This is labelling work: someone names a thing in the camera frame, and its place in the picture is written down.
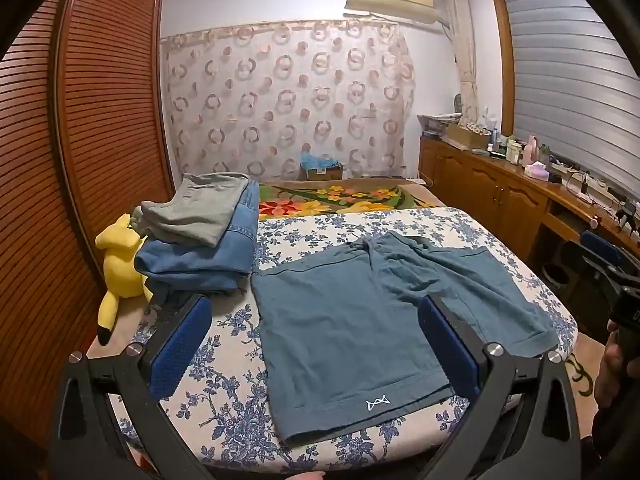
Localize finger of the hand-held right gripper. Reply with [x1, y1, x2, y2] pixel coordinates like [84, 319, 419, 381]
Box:
[597, 255, 640, 306]
[580, 230, 626, 281]

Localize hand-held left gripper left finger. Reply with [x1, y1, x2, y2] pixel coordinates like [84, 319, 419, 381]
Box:
[47, 292, 221, 480]

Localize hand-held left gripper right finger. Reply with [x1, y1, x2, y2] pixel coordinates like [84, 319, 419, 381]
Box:
[415, 292, 583, 480]

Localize teal shorts pants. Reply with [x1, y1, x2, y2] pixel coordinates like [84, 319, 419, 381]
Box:
[251, 231, 560, 448]

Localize person's right forearm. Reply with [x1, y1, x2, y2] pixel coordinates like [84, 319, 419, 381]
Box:
[590, 385, 640, 480]

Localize folded grey-green pants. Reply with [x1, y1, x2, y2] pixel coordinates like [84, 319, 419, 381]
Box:
[132, 172, 251, 248]

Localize person's right hand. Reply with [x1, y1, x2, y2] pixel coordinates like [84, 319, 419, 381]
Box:
[597, 317, 632, 401]

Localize folded blue denim jeans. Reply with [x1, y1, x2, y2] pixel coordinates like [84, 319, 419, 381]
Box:
[135, 180, 261, 297]

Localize yellow plush toy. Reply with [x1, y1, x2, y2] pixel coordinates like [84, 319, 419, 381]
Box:
[95, 213, 153, 346]

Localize wooden sideboard cabinet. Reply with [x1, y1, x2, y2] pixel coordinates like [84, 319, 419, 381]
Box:
[417, 137, 640, 271]

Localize open flat cardboard box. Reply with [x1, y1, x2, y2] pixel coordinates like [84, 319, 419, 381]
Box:
[445, 124, 492, 151]

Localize stack of papers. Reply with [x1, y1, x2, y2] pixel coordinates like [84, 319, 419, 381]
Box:
[417, 112, 462, 138]

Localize bed with floral sheet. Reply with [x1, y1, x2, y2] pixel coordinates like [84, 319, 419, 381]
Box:
[85, 177, 598, 411]

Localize tied beige curtain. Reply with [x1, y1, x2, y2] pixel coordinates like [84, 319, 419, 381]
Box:
[440, 0, 481, 123]

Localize wooden louvered wardrobe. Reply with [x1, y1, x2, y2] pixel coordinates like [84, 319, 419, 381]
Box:
[0, 0, 176, 451]

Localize sheer curtain with circle print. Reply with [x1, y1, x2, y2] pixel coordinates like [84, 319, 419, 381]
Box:
[160, 17, 416, 181]

